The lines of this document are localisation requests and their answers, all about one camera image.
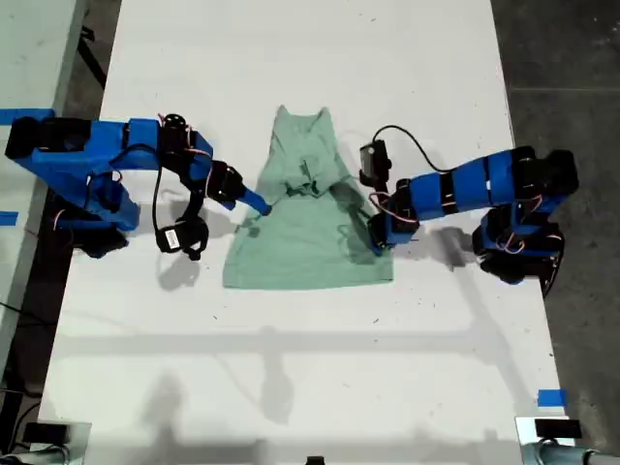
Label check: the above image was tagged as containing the square blue tape patch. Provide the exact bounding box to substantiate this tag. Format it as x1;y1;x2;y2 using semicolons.
537;388;568;408

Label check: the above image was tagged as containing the black camera box with label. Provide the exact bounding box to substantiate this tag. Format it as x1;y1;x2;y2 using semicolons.
154;217;210;262

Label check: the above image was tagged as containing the pale side table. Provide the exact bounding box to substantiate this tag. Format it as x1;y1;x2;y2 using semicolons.
0;0;91;379

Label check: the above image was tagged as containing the shiny metal plate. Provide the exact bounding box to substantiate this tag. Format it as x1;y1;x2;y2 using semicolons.
36;420;92;465
514;415;577;465

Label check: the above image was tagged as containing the small black box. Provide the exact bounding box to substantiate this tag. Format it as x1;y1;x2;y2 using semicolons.
22;422;69;445
535;418;582;440

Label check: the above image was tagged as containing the black table strut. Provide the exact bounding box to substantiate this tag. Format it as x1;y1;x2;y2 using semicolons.
77;23;109;91

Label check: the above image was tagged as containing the long blue tape strip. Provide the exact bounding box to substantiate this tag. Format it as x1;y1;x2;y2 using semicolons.
0;108;56;125

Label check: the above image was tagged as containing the pale green T-shirt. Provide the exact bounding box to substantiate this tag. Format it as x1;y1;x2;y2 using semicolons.
222;105;394;292

